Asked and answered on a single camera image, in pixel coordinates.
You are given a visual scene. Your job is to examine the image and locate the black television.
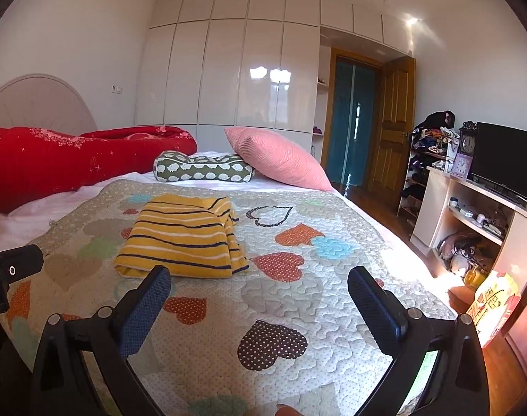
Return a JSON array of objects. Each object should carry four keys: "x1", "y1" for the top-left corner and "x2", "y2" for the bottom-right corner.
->
[{"x1": 469, "y1": 122, "x2": 527, "y2": 211}]

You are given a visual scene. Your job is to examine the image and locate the heart patterned quilt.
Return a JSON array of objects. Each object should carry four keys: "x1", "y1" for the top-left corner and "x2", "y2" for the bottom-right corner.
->
[{"x1": 0, "y1": 179, "x2": 457, "y2": 416}]

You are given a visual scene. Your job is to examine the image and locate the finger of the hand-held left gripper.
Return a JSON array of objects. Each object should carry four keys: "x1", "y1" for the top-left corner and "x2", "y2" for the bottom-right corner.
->
[{"x1": 0, "y1": 244, "x2": 44, "y2": 285}]

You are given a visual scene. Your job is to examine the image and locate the white television cabinet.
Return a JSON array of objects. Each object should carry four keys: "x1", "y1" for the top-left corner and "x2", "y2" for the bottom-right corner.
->
[{"x1": 411, "y1": 165, "x2": 527, "y2": 356}]

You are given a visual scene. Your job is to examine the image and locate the white rounded headboard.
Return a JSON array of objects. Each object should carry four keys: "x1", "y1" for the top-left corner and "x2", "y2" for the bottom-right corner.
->
[{"x1": 0, "y1": 75, "x2": 98, "y2": 137}]

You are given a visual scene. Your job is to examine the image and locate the pile of clothes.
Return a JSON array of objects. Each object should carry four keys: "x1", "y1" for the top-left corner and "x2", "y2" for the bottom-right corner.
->
[{"x1": 413, "y1": 110, "x2": 461, "y2": 157}]

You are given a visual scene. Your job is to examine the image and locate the wooden door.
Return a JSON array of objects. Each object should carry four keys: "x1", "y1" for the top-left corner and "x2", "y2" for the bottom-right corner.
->
[{"x1": 367, "y1": 56, "x2": 417, "y2": 206}]

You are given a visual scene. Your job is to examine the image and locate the yellow bottle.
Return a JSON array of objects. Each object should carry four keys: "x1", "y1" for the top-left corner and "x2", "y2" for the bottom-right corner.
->
[{"x1": 463, "y1": 266, "x2": 490, "y2": 289}]

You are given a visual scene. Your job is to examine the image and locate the pink desk clock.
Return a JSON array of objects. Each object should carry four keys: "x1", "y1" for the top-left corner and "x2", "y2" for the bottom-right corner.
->
[{"x1": 450, "y1": 153, "x2": 473, "y2": 179}]

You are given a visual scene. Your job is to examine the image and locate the white glossy wardrobe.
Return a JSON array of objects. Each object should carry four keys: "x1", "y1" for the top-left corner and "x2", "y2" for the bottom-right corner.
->
[{"x1": 135, "y1": 0, "x2": 420, "y2": 157}]

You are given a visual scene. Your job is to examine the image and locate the yellow striped shirt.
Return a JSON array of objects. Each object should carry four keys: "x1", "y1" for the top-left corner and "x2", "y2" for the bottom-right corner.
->
[{"x1": 113, "y1": 195, "x2": 250, "y2": 279}]

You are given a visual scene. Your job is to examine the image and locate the red duvet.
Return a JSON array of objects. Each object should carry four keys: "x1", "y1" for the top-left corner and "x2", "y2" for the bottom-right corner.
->
[{"x1": 0, "y1": 125, "x2": 198, "y2": 214}]

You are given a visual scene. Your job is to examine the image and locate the green patterned pillow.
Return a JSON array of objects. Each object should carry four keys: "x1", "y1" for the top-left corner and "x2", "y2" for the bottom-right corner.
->
[{"x1": 154, "y1": 151, "x2": 256, "y2": 183}]

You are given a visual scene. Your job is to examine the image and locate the tangled cables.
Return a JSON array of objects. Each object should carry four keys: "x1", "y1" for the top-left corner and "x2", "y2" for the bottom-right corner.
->
[{"x1": 437, "y1": 229, "x2": 494, "y2": 278}]

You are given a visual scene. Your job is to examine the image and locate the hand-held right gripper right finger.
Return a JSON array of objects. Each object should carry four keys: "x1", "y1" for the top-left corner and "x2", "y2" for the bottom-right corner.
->
[{"x1": 347, "y1": 266, "x2": 490, "y2": 416}]

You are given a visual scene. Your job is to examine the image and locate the pink pillow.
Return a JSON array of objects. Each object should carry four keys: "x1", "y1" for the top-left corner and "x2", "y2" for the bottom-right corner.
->
[{"x1": 224, "y1": 127, "x2": 334, "y2": 192}]

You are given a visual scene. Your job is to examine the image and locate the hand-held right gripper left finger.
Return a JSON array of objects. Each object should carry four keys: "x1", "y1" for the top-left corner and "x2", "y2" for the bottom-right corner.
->
[{"x1": 31, "y1": 264, "x2": 173, "y2": 416}]

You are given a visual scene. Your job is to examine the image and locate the dark wooden mantel clock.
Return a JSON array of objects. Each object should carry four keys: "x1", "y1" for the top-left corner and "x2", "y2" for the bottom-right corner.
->
[{"x1": 458, "y1": 121, "x2": 478, "y2": 167}]

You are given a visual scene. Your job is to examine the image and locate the colourful cardboard box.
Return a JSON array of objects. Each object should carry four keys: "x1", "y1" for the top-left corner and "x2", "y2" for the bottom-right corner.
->
[{"x1": 465, "y1": 269, "x2": 522, "y2": 349}]

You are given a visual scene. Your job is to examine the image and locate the teal sliding door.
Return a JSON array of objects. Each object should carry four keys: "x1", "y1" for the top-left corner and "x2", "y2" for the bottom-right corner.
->
[{"x1": 326, "y1": 54, "x2": 383, "y2": 187}]

